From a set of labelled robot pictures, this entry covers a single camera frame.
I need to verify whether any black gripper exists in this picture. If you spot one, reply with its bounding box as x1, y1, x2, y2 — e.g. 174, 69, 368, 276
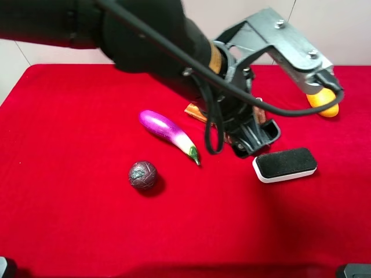
213, 41, 281, 158

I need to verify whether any purple toy eggplant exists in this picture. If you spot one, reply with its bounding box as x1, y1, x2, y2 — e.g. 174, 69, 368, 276
139, 110, 201, 166

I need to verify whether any black white board eraser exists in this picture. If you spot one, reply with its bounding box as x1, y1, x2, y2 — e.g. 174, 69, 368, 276
252, 148, 318, 184

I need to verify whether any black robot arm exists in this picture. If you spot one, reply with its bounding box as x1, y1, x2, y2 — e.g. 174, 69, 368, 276
1, 1, 281, 158

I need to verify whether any brown cloth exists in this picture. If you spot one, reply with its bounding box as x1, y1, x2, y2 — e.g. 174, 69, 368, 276
220, 98, 267, 146

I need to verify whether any orange toy waffle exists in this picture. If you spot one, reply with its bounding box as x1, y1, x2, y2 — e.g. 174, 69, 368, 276
184, 104, 208, 123

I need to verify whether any orange toy mango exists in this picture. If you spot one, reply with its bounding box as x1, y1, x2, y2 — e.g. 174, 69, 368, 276
306, 88, 339, 118

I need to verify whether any dark purple ball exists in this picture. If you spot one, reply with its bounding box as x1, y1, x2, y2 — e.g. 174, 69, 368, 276
129, 161, 158, 190

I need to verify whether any red velvet tablecloth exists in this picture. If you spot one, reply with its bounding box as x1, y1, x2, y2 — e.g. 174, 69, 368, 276
1, 64, 370, 277

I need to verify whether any black camera cable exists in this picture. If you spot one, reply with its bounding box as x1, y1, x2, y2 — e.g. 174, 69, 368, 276
95, 0, 345, 155

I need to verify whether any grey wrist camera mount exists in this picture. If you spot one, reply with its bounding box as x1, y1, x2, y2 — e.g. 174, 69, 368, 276
214, 8, 334, 95

